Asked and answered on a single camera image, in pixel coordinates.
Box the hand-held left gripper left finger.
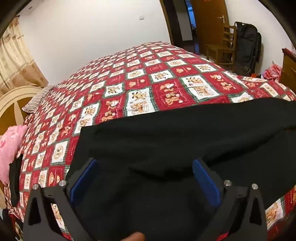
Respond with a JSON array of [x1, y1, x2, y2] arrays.
[[23, 158, 100, 241]]

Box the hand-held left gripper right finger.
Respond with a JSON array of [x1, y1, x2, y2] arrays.
[[192, 158, 269, 241]]

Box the black pants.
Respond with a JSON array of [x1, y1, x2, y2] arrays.
[[66, 97, 296, 241]]

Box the black cloth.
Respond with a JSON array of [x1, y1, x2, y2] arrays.
[[9, 154, 23, 207]]

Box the pink fluffy pillow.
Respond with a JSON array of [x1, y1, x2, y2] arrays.
[[0, 125, 29, 184]]

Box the dark cloth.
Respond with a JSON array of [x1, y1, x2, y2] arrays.
[[0, 207, 23, 241]]

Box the striped pillow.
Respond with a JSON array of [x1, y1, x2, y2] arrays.
[[22, 85, 56, 113]]

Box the cream wooden headboard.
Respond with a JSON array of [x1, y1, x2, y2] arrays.
[[0, 86, 44, 137]]

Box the red printed bedspread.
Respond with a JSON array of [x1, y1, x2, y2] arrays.
[[3, 41, 296, 241]]

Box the wooden chair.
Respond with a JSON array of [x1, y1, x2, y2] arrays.
[[205, 24, 237, 70]]

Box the wooden cabinet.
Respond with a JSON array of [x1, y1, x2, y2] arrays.
[[279, 48, 296, 93]]

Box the black backpack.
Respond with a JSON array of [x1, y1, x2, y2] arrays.
[[233, 22, 262, 76]]

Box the beige patterned curtain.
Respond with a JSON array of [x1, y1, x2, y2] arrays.
[[0, 16, 49, 95]]

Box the wooden door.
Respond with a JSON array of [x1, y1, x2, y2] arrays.
[[190, 0, 232, 58]]

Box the dark wooden door frame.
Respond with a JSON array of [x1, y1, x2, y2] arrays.
[[159, 0, 201, 55]]

